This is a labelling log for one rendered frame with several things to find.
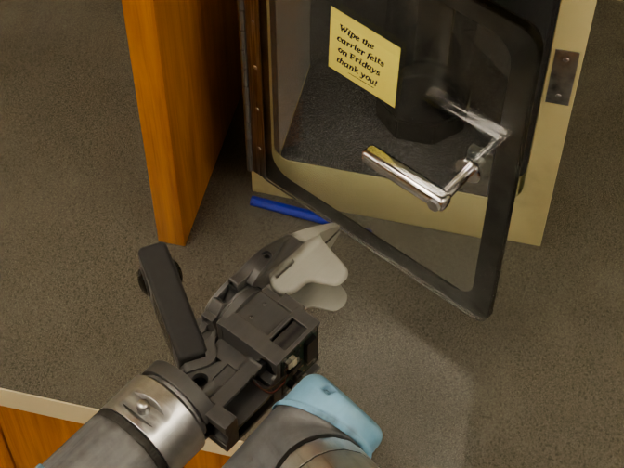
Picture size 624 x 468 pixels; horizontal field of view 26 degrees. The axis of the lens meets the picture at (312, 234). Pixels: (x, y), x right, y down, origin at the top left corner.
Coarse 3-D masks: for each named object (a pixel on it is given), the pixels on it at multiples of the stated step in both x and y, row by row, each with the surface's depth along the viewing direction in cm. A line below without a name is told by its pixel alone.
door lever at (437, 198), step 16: (368, 160) 118; (384, 160) 117; (464, 160) 117; (400, 176) 116; (416, 176) 116; (464, 176) 117; (480, 176) 117; (416, 192) 116; (432, 192) 115; (448, 192) 115; (432, 208) 115
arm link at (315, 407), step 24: (312, 384) 96; (288, 408) 96; (312, 408) 95; (336, 408) 95; (264, 432) 96; (288, 432) 94; (312, 432) 93; (336, 432) 94; (360, 432) 95; (240, 456) 96; (264, 456) 95; (288, 456) 92; (312, 456) 90; (336, 456) 90; (360, 456) 90
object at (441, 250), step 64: (320, 0) 116; (384, 0) 110; (448, 0) 105; (320, 64) 123; (448, 64) 110; (512, 64) 105; (320, 128) 130; (384, 128) 122; (448, 128) 116; (512, 128) 110; (320, 192) 138; (384, 192) 129; (512, 192) 116; (384, 256) 137; (448, 256) 129
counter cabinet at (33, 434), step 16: (0, 416) 147; (16, 416) 146; (32, 416) 145; (48, 416) 144; (0, 432) 150; (16, 432) 149; (32, 432) 148; (48, 432) 147; (64, 432) 146; (0, 448) 154; (16, 448) 153; (32, 448) 152; (48, 448) 151; (0, 464) 157; (16, 464) 156; (32, 464) 155; (192, 464) 145; (208, 464) 144
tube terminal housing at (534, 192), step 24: (576, 0) 117; (576, 24) 119; (552, 48) 122; (576, 48) 121; (576, 72) 123; (552, 120) 129; (552, 144) 132; (528, 168) 135; (552, 168) 134; (264, 192) 149; (528, 192) 138; (528, 216) 141; (528, 240) 145
